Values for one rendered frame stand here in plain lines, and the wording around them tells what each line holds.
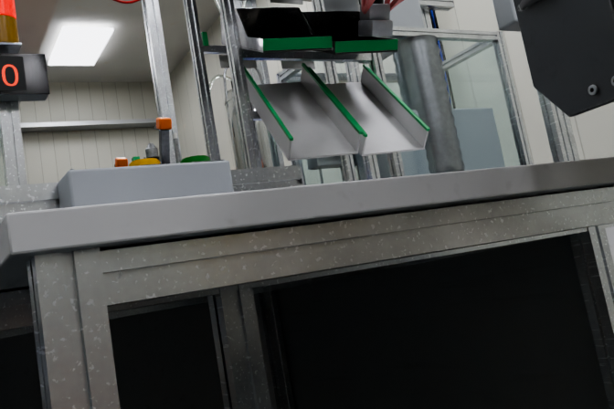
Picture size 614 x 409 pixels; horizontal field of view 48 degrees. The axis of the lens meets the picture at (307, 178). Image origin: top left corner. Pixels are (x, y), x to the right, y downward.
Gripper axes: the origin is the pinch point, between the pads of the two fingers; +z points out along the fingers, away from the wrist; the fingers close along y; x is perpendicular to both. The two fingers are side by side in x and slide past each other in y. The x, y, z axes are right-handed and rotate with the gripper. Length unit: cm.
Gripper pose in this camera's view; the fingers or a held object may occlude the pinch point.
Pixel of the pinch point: (375, 8)
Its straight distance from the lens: 136.8
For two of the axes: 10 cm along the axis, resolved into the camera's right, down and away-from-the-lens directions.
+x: 2.9, 7.8, -5.5
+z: -2.3, 6.2, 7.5
